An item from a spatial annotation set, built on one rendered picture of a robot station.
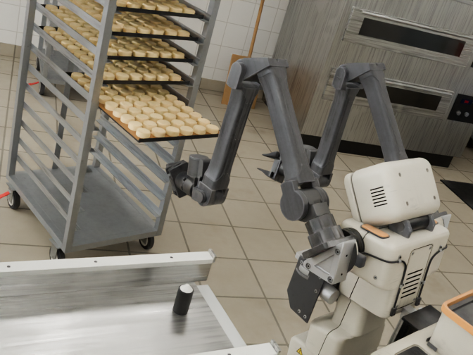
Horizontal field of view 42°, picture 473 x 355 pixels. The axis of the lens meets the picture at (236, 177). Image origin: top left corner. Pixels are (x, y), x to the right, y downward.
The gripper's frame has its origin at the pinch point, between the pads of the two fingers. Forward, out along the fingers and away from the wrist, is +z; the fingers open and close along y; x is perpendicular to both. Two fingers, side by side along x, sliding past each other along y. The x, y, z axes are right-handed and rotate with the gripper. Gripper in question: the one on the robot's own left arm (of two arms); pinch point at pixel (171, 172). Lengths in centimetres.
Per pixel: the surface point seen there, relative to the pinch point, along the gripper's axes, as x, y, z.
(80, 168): 18, -6, 51
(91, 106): 6.7, 16.1, 45.5
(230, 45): -171, -54, 285
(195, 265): 21, 8, -64
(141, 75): -17, 18, 52
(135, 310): 37, 9, -69
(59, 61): -32, -15, 282
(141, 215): -4, -52, 82
